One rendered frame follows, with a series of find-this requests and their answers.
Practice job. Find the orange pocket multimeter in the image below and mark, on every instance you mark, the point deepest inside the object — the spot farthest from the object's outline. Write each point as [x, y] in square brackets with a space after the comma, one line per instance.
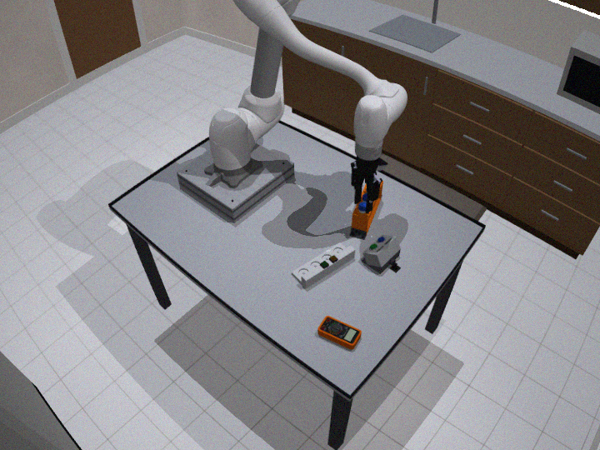
[339, 332]

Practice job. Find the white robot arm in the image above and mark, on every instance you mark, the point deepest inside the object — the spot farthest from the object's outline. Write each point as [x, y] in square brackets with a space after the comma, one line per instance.
[234, 132]

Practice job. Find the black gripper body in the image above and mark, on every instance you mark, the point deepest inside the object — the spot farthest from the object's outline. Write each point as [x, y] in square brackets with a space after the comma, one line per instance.
[368, 167]

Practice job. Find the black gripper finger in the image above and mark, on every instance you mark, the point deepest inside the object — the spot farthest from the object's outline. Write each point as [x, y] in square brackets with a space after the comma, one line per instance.
[358, 180]
[373, 188]

